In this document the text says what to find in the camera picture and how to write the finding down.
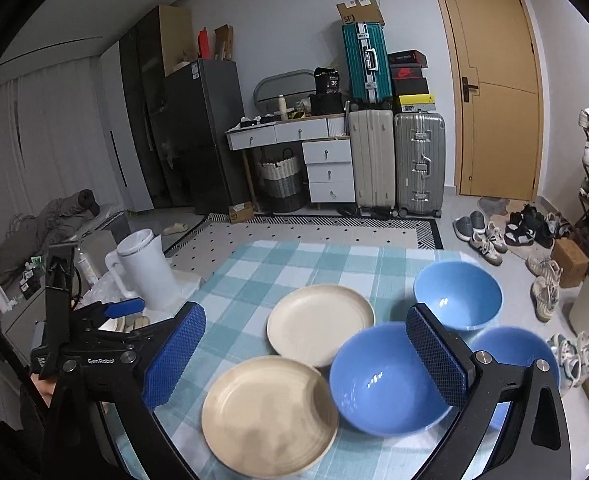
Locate blue bowl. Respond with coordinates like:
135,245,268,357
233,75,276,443
413,260,503,333
329,322,451,438
470,326,561,389

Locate blue bowl front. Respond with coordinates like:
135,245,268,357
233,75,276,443
329,322,451,438

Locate beige plate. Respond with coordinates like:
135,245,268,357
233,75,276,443
266,284,375,368
201,356,339,479

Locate person's left hand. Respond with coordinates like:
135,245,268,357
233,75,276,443
31,374,57,406

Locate white electric kettle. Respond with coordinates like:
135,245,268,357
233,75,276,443
104,229,180,311

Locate teal checked tablecloth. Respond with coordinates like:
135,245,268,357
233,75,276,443
109,238,571,480

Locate white grey sneakers pair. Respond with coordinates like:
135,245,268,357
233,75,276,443
469,221,508,266

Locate grey slippers pair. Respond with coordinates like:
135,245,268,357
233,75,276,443
453,210,486,242

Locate black white sneakers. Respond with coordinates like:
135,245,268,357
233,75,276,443
503,204,555,249

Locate small brown cardboard box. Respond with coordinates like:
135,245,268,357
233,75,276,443
551,237,589,288

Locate black refrigerator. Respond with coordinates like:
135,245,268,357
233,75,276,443
164,58,251,214

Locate woven laundry basket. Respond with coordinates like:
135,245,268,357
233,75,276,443
260,148,306,214

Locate silver suitcase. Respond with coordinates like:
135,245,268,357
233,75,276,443
394,112,446,218

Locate white drawer desk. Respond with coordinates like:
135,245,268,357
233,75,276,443
226,114,355,204

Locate beige suitcase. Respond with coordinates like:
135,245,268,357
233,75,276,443
347,110,396,209

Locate dark tall cabinet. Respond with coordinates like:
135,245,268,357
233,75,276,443
119,4,197,208

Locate grey oval mirror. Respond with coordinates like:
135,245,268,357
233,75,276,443
253,70,316,115

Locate stacked shoe boxes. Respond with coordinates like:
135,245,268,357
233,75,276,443
387,50,435,113

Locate wooden door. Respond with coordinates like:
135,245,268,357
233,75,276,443
437,0,544,200

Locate teal upright suitcase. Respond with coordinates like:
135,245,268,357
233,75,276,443
342,22,393,104

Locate cardboard box on suitcase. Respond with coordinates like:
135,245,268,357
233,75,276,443
337,0,385,26

